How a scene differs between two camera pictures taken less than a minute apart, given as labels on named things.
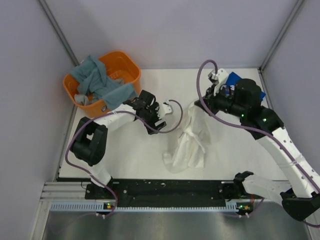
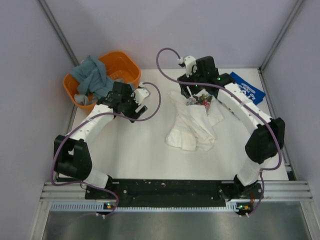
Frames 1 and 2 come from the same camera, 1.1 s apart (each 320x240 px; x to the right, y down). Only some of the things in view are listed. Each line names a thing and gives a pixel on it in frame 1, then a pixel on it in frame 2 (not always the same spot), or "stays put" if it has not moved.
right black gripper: [209, 99] → [185, 92]
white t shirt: [189, 151] → [195, 117]
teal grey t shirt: [92, 80] stays put
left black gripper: [155, 108] → [133, 113]
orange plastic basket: [119, 66] stays put
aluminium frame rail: [63, 192] stays put
